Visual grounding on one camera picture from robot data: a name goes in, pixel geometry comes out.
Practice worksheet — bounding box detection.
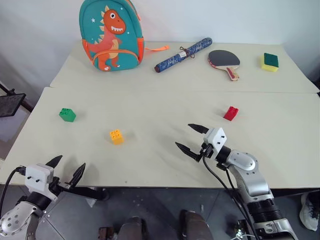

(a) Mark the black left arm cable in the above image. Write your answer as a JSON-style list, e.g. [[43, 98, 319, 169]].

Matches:
[[0, 165, 27, 213]]

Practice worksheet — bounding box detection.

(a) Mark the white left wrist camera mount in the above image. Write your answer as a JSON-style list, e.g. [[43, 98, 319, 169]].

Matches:
[[24, 163, 59, 202]]

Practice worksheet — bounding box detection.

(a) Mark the white sneaker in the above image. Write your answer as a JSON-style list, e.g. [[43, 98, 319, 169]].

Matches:
[[299, 191, 320, 232]]

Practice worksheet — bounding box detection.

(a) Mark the yellow green sponge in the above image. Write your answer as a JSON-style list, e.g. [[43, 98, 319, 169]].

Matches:
[[260, 52, 280, 73]]

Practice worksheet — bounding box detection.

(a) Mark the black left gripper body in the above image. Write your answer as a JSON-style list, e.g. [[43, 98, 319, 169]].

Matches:
[[48, 174, 68, 199]]

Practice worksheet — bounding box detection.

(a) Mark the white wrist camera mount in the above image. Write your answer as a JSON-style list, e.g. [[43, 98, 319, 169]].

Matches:
[[203, 127, 228, 154], [24, 163, 59, 202]]

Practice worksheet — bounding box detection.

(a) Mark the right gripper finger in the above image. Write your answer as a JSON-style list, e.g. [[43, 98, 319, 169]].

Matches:
[[187, 123, 210, 135], [175, 141, 202, 163]]

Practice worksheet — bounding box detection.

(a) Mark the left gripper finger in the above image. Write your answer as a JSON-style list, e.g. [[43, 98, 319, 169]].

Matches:
[[45, 154, 64, 169], [65, 162, 87, 188]]

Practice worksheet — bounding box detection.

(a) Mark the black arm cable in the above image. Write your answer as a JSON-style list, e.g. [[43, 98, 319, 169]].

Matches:
[[0, 165, 27, 213], [202, 156, 261, 240]]

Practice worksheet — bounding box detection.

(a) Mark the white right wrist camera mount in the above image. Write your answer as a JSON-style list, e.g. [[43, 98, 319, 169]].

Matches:
[[203, 127, 228, 154]]

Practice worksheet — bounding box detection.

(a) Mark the blue patterned rolled umbrella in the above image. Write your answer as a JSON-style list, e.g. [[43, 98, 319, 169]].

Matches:
[[154, 37, 213, 74]]

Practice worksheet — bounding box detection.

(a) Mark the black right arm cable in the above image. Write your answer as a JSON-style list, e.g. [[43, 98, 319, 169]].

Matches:
[[202, 156, 261, 240]]

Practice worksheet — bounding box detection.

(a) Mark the dark rounded shape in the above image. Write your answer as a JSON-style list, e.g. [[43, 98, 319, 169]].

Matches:
[[117, 216, 147, 240], [179, 209, 211, 240]]

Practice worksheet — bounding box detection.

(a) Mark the black table tennis paddle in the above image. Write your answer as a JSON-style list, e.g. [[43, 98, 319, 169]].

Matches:
[[207, 49, 241, 82]]

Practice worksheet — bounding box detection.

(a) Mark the green toy brick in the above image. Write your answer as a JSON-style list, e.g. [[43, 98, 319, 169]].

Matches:
[[58, 107, 77, 123]]

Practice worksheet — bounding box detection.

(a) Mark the yellow toy brick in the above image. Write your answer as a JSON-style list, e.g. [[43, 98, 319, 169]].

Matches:
[[109, 129, 125, 146]]

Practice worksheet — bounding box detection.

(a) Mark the red toy brick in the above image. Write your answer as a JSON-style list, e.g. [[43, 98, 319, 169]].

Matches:
[[223, 106, 239, 122]]

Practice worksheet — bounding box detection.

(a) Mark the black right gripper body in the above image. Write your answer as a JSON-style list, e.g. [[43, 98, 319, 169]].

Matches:
[[199, 133, 216, 159]]

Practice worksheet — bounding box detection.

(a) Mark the teal dinosaur backpack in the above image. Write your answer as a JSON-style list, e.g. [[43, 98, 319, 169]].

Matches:
[[79, 0, 171, 73]]

